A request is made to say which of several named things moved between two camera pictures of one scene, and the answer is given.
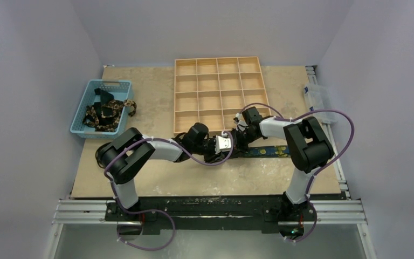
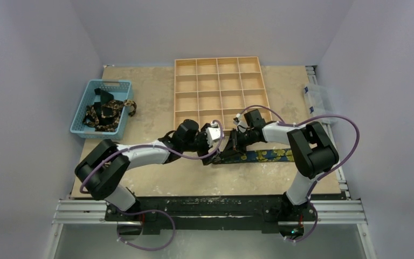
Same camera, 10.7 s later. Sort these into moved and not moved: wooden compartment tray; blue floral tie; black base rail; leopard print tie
Moved: blue floral tie
Not moved: wooden compartment tray; leopard print tie; black base rail
